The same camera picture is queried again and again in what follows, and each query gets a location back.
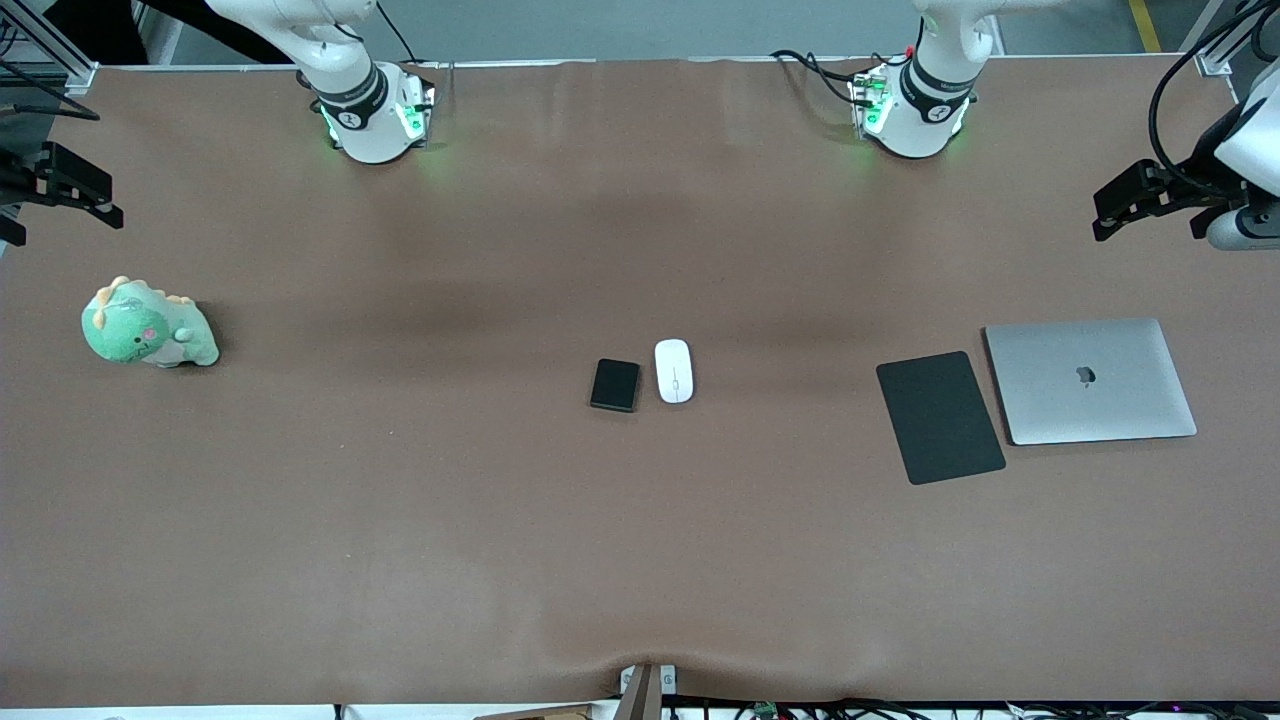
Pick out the black arm base cable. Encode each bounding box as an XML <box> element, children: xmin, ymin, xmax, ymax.
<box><xmin>770</xmin><ymin>48</ymin><xmax>883</xmax><ymax>111</ymax></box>
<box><xmin>374</xmin><ymin>0</ymin><xmax>423</xmax><ymax>67</ymax></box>

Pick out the green dinosaur plush toy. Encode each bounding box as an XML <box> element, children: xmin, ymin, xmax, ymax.
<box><xmin>80</xmin><ymin>275</ymin><xmax>221</xmax><ymax>369</ymax></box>

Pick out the silver closed laptop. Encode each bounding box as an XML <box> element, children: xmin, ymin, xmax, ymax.
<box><xmin>983</xmin><ymin>318</ymin><xmax>1198</xmax><ymax>447</ymax></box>

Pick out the black square phone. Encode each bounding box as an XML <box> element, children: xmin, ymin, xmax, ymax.
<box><xmin>589</xmin><ymin>358</ymin><xmax>642</xmax><ymax>414</ymax></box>

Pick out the brown table cover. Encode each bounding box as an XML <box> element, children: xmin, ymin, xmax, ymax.
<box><xmin>0</xmin><ymin>55</ymin><xmax>1280</xmax><ymax>709</ymax></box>

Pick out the camera mount post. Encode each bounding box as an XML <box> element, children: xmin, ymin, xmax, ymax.
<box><xmin>618</xmin><ymin>662</ymin><xmax>678</xmax><ymax>720</ymax></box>

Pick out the person in black clothes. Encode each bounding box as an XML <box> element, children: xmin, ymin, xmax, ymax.
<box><xmin>40</xmin><ymin>0</ymin><xmax>296</xmax><ymax>66</ymax></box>

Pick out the aluminium frame post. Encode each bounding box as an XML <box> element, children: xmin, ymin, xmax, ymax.
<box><xmin>1195</xmin><ymin>0</ymin><xmax>1280</xmax><ymax>77</ymax></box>
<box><xmin>0</xmin><ymin>0</ymin><xmax>99</xmax><ymax>91</ymax></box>

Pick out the black mouse pad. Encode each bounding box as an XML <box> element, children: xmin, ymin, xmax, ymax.
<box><xmin>876</xmin><ymin>350</ymin><xmax>1007</xmax><ymax>486</ymax></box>

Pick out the white computer mouse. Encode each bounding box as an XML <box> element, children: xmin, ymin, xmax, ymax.
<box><xmin>654</xmin><ymin>338</ymin><xmax>695</xmax><ymax>405</ymax></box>

